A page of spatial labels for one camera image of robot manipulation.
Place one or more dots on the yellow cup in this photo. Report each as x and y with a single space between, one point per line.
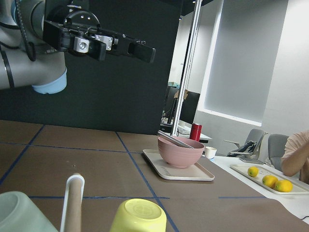
139 215

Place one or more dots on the white tray on side table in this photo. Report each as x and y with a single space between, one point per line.
297 188

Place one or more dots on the grey office chair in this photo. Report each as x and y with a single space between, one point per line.
249 152

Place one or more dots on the white wire cup rack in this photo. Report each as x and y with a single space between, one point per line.
71 220

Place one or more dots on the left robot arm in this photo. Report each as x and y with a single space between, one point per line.
36 34

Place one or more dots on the yellow lemon on side table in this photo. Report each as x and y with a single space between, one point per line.
253 171

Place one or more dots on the beige plastic tray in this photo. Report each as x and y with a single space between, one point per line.
195 172

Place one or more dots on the pink bowl with ice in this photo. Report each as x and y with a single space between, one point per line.
178 156

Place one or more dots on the person in pink shirt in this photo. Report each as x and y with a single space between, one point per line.
296 156

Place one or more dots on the aluminium frame post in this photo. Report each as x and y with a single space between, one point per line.
187 65

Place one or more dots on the mint green cup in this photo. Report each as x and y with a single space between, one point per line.
18 213

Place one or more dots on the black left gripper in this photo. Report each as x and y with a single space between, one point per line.
69 28

